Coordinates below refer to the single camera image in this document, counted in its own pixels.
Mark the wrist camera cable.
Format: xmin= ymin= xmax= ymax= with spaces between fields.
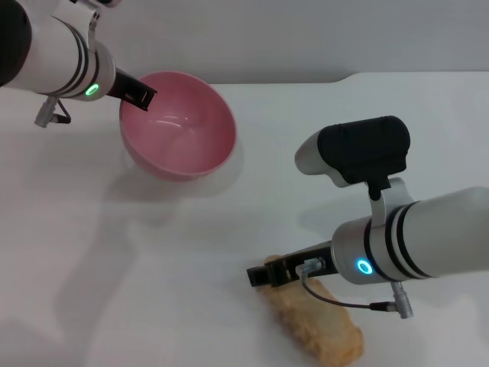
xmin=296 ymin=257 xmax=416 ymax=319
xmin=34 ymin=95 xmax=73 ymax=128

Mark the pink bowl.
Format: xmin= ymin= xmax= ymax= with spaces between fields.
xmin=118 ymin=70 xmax=238 ymax=185

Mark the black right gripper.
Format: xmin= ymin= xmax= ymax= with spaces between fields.
xmin=246 ymin=239 xmax=338 ymax=289

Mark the orange ridged bread loaf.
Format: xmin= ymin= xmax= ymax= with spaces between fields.
xmin=256 ymin=255 xmax=364 ymax=362

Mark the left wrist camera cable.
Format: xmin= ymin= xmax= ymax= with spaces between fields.
xmin=34 ymin=95 xmax=73 ymax=128

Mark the silver right camera bracket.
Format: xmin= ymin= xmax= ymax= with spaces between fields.
xmin=368 ymin=177 xmax=414 ymax=227

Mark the silver left camera bracket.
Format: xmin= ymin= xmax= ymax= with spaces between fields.
xmin=86 ymin=2 xmax=104 ymax=53

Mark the silver camera bracket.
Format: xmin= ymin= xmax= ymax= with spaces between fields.
xmin=86 ymin=2 xmax=104 ymax=53
xmin=368 ymin=177 xmax=414 ymax=227

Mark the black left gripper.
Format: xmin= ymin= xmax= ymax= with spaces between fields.
xmin=106 ymin=67 xmax=159 ymax=113

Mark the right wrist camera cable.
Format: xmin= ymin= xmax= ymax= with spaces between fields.
xmin=296 ymin=257 xmax=416 ymax=319

